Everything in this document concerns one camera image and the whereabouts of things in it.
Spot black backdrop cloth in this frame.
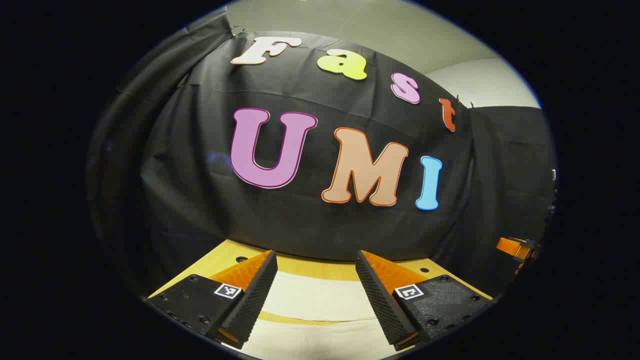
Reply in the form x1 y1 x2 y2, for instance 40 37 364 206
85 10 558 301

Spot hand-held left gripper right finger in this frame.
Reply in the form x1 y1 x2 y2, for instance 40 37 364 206
355 250 496 352

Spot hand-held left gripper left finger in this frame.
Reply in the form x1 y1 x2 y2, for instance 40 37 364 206
142 249 279 350

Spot white jeans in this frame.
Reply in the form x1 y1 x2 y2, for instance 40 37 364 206
227 270 413 360

